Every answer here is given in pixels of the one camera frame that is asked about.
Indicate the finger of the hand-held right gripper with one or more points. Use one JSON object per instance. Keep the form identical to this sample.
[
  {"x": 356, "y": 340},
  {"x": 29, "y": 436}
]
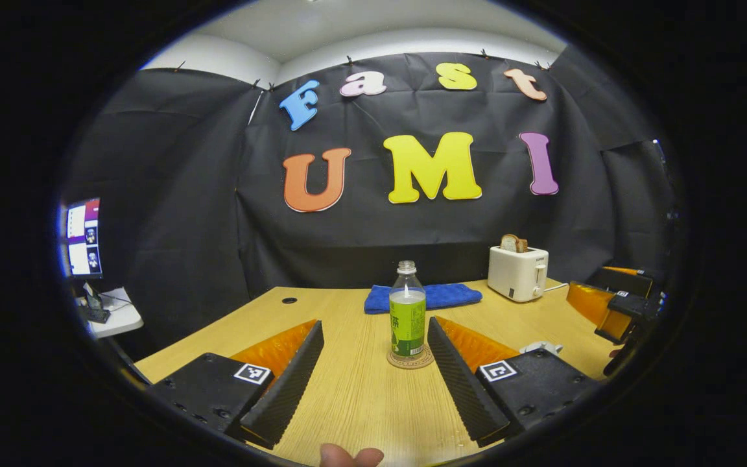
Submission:
[
  {"x": 626, "y": 284},
  {"x": 591, "y": 301}
]

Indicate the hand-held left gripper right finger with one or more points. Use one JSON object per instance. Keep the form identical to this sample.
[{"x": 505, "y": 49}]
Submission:
[{"x": 458, "y": 383}]

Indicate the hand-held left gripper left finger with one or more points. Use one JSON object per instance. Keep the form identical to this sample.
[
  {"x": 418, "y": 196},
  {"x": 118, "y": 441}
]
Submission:
[{"x": 289, "y": 389}]

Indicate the round brown coaster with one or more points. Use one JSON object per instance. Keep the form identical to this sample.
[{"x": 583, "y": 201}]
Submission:
[{"x": 410, "y": 363}]

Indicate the white teacup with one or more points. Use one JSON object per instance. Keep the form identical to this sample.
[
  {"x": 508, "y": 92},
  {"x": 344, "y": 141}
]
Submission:
[{"x": 555, "y": 349}]

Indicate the white teacup lid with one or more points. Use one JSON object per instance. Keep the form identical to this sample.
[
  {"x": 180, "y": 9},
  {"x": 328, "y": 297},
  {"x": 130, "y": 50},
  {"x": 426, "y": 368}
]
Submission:
[{"x": 540, "y": 346}]

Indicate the green label water bottle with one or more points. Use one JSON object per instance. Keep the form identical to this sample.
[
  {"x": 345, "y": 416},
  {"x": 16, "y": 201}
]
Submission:
[{"x": 407, "y": 324}]

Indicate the white toaster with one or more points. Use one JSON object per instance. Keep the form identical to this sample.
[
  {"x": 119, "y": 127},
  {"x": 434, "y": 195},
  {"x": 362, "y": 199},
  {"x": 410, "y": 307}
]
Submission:
[{"x": 516, "y": 275}]

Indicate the toast bread slice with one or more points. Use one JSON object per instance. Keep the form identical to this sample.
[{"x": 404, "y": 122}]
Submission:
[
  {"x": 523, "y": 246},
  {"x": 509, "y": 244}
]

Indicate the blue towel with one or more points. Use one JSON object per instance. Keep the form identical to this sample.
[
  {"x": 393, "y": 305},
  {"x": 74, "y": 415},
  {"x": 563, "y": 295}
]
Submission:
[{"x": 451, "y": 295}]

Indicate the white side table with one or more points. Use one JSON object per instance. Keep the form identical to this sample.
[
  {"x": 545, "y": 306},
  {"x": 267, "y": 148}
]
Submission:
[{"x": 120, "y": 318}]

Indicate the black backdrop cloth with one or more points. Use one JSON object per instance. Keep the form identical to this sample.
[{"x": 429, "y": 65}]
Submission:
[{"x": 185, "y": 227}]

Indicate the black desktop device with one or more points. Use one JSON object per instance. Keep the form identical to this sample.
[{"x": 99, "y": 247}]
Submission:
[{"x": 94, "y": 308}]

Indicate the computer monitor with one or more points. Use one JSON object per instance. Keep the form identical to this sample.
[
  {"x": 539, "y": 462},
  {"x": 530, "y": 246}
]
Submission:
[{"x": 83, "y": 240}]

